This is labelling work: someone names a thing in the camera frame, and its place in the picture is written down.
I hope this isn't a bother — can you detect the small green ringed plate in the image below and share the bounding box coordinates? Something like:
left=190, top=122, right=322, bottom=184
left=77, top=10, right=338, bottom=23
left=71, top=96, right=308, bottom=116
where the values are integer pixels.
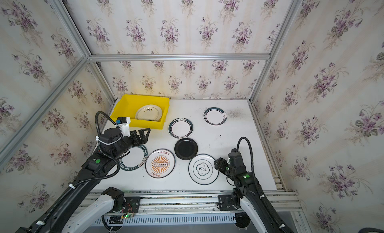
left=203, top=107, right=227, bottom=126

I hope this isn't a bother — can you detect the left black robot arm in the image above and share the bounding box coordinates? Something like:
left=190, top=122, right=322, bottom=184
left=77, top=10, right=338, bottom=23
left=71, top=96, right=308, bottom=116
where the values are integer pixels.
left=16, top=128, right=151, bottom=233

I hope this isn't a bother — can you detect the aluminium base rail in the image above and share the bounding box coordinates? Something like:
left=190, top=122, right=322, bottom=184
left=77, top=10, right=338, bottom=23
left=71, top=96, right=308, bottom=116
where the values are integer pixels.
left=80, top=189, right=302, bottom=217

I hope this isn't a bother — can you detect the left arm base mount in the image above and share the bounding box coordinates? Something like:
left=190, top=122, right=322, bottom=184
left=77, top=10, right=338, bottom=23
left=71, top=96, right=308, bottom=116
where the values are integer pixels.
left=102, top=187, right=141, bottom=214

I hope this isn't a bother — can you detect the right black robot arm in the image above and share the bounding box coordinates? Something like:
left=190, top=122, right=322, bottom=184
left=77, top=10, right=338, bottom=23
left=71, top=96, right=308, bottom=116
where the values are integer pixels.
left=214, top=148, right=293, bottom=233

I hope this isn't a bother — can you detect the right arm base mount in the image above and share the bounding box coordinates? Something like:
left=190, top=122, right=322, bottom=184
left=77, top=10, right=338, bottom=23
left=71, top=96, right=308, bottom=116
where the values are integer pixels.
left=217, top=192, right=244, bottom=211

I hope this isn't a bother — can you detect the yellow plastic bin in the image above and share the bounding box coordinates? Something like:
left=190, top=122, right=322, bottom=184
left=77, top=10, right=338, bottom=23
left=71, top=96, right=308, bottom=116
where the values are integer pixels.
left=111, top=94, right=170, bottom=130

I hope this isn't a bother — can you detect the green red ringed plate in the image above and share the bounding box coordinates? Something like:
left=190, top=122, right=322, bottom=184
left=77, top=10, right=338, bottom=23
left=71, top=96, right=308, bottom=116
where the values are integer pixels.
left=168, top=118, right=194, bottom=139

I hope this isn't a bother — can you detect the white plate black quatrefoil outline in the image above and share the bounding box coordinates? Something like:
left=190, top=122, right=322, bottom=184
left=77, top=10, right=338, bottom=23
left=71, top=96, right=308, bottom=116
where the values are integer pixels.
left=188, top=154, right=219, bottom=186

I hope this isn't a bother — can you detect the cream plate black floral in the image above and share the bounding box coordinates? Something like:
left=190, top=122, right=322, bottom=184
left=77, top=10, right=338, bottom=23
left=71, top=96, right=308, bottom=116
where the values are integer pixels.
left=136, top=105, right=163, bottom=121

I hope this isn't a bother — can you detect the orange sunburst pattern plate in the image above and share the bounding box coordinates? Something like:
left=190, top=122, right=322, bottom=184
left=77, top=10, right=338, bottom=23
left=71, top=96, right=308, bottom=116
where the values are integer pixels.
left=145, top=148, right=176, bottom=179

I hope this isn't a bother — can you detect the large green rimmed plate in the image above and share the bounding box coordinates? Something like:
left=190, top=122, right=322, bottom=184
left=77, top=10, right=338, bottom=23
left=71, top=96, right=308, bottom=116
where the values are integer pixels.
left=119, top=145, right=148, bottom=171

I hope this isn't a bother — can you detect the aluminium frame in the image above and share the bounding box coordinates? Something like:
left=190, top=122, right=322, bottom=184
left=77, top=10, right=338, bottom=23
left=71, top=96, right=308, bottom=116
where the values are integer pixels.
left=1, top=0, right=302, bottom=166

